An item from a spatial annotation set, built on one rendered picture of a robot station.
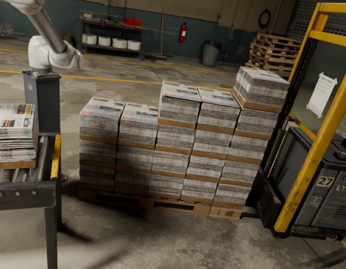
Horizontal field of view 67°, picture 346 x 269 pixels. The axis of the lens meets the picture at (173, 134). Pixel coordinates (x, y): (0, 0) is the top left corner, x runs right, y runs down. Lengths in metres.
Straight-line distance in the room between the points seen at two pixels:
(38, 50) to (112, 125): 0.73
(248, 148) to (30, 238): 1.74
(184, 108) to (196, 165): 0.51
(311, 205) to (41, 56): 2.37
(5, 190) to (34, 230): 0.95
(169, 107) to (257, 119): 0.66
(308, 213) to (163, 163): 1.28
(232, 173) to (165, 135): 0.65
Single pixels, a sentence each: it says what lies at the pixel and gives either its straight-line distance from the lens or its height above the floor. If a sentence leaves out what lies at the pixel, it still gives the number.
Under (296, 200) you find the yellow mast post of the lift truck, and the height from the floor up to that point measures 0.44.
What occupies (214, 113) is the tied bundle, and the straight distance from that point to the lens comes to 1.97.
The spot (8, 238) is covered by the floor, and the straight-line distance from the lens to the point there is 2.29.
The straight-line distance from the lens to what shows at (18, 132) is 1.39.
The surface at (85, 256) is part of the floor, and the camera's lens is 2.09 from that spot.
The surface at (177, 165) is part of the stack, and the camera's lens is 2.14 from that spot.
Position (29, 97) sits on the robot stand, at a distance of 2.34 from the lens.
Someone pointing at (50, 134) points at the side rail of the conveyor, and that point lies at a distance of 1.79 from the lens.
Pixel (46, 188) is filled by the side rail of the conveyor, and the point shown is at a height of 0.80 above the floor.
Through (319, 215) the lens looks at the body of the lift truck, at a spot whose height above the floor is 0.29.
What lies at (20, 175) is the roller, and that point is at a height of 0.80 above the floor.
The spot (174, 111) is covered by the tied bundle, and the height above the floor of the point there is 0.95.
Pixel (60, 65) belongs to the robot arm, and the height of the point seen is 1.12.
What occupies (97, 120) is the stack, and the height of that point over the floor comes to 0.78.
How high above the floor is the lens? 1.65
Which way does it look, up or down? 26 degrees down
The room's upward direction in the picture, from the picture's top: 11 degrees clockwise
